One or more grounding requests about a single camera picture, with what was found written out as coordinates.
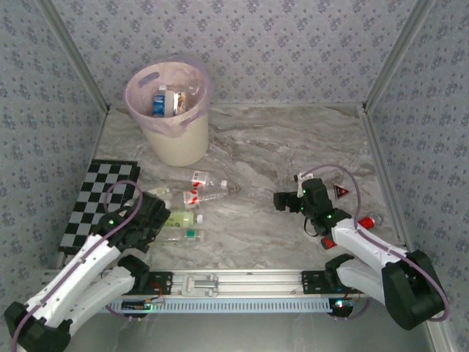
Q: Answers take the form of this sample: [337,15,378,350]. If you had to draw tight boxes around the green tea bottle white cap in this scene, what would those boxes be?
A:
[166,211,204,228]

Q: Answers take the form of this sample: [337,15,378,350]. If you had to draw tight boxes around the clear bottle green square label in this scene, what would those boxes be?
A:
[160,227,207,243]

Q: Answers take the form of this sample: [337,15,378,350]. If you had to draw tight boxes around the clear bottle red white label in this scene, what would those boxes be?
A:
[182,189,229,210]
[175,170,229,188]

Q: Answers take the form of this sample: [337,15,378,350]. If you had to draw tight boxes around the blue label bottle white cap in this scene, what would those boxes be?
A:
[151,84,169,118]

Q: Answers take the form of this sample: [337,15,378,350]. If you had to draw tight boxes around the white bottle orange print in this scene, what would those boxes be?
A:
[172,91,188,113]

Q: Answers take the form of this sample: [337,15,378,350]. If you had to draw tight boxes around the cream plastic waste bin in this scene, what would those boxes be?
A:
[144,60,210,168]

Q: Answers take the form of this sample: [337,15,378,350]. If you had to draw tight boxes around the pink plastic bin liner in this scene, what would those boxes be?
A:
[124,54,213,139]

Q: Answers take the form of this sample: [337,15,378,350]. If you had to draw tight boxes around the small white green container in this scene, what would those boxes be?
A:
[145,186,172,209]

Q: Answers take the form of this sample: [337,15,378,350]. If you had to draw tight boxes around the red triangle warning sign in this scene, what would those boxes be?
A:
[332,183,350,202]

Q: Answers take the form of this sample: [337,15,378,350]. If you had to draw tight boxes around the black grey checkerboard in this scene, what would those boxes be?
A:
[58,159,142,254]

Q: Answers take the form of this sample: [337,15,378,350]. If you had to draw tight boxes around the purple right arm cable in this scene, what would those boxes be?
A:
[302,164,451,323]

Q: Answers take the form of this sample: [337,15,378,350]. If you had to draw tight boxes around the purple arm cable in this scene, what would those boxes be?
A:
[9,181,144,352]
[302,164,451,323]

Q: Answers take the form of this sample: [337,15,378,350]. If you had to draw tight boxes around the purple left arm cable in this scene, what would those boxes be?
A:
[9,181,144,352]

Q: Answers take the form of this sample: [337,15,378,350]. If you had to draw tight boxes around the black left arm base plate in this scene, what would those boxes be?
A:
[124,270,174,296]

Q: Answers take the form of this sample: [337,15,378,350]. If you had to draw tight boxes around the grey metal rail bracket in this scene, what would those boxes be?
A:
[182,274,220,298]

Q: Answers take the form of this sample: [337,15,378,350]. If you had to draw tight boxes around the aluminium side rail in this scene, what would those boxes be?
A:
[361,106,413,254]

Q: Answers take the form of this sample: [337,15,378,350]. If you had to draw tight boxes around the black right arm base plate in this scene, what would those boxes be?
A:
[300,270,352,295]

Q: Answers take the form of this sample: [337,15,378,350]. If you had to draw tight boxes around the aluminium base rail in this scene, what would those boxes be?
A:
[40,268,385,297]

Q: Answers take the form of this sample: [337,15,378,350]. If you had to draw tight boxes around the grey slotted cable duct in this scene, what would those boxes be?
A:
[106,297,335,314]

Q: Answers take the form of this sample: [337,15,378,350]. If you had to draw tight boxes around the aluminium frame post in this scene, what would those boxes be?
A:
[36,0,111,113]
[361,0,440,113]

